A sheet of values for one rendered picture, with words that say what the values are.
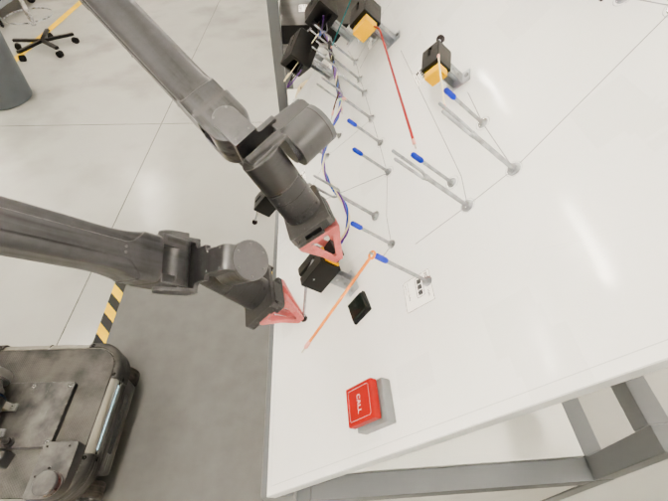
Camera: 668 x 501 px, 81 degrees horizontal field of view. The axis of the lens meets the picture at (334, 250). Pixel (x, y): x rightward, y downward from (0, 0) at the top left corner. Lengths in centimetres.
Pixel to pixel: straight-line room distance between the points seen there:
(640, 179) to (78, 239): 56
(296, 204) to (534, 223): 29
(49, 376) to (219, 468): 70
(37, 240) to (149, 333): 159
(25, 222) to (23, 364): 146
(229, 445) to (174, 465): 20
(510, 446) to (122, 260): 75
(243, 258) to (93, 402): 122
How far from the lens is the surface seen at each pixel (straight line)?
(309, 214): 55
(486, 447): 89
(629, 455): 86
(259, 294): 63
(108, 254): 51
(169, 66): 62
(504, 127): 60
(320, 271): 62
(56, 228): 48
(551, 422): 96
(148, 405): 187
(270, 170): 51
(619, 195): 47
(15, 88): 412
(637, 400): 82
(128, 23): 69
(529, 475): 91
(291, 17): 155
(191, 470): 173
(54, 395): 174
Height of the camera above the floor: 162
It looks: 49 degrees down
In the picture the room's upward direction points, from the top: straight up
